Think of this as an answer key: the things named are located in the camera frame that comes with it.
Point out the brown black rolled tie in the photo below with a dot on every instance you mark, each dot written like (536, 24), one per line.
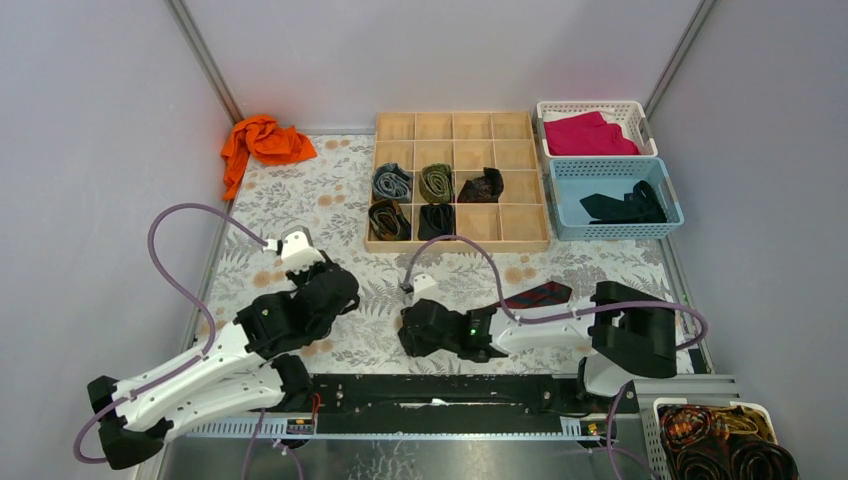
(388, 221)

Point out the dark brown patterned rolled tie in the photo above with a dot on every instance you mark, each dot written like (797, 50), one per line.
(486, 188)

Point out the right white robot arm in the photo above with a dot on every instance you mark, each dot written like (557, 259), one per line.
(631, 335)

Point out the white basket of ties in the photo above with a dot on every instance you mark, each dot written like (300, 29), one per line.
(656, 455)

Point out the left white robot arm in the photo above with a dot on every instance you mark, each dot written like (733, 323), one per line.
(252, 364)

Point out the floral table mat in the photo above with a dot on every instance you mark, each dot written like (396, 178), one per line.
(330, 195)

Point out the red navy striped tie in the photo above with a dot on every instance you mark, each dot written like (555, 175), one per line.
(547, 294)

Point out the white plastic basket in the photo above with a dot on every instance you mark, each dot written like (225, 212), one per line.
(629, 116)

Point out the magenta cloth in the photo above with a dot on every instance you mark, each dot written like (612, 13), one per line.
(587, 134)

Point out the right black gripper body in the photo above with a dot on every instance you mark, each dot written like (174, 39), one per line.
(421, 347)

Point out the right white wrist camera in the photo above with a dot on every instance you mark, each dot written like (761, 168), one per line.
(420, 286)

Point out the grey blue rolled tie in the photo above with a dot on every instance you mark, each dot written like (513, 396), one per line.
(391, 182)

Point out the wooden compartment tray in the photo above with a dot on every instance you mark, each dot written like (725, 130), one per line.
(468, 142)

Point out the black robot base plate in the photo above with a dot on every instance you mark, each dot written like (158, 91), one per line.
(352, 394)

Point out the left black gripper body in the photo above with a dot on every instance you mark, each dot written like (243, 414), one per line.
(329, 285)

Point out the blue plastic basket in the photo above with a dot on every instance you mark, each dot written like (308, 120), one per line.
(572, 179)

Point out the orange cloth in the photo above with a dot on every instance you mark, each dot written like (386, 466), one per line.
(262, 138)

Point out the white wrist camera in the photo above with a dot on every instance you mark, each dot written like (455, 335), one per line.
(295, 250)
(420, 286)

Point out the orange black patterned tie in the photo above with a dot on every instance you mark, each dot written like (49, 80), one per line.
(721, 442)

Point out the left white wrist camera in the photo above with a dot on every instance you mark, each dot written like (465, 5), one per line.
(295, 250)

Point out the dark green tie in basket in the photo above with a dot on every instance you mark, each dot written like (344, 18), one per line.
(640, 206)

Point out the perforated metal cable rail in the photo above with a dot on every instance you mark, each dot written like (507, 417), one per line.
(438, 424)

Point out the olive green rolled tie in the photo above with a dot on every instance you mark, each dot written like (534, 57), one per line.
(436, 183)

